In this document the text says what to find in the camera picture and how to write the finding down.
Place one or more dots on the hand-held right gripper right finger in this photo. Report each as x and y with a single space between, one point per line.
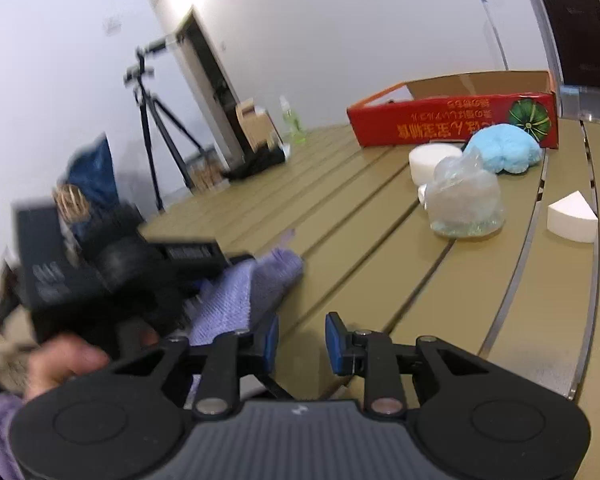
334 342

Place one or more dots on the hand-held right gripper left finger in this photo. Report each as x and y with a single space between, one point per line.
269 342

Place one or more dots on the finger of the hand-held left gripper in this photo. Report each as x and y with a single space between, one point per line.
192 256

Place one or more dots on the purple cloth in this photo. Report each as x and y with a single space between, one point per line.
240 295

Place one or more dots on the person's left hand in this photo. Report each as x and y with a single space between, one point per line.
60 365

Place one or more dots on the clear snack jar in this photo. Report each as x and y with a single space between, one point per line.
207 172

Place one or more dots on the woven rattan ball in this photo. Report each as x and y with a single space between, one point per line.
70 202

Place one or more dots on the black cloth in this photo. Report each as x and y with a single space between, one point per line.
257 162

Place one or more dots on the dark blue bag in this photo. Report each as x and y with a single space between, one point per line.
95 175

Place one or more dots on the tan folding table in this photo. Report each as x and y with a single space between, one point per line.
360 200

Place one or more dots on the beige paper carton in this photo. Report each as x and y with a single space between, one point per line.
255 125

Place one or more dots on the green spray bottle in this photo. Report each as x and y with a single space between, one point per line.
294 122

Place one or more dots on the crumpled clear plastic bag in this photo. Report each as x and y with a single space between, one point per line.
462 200

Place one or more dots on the white round foam block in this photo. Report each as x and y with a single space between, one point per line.
430 162

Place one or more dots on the red cardboard box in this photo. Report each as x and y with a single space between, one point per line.
430 127

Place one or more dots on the light blue fluffy cloth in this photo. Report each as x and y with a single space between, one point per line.
505 150

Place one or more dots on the white wedge foam block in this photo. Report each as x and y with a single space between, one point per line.
572 220

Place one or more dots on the dark brown door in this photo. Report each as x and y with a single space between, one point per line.
580 15

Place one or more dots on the black camera tripod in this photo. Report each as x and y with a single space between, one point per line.
152 125

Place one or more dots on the white light switch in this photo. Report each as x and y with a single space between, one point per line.
112 24

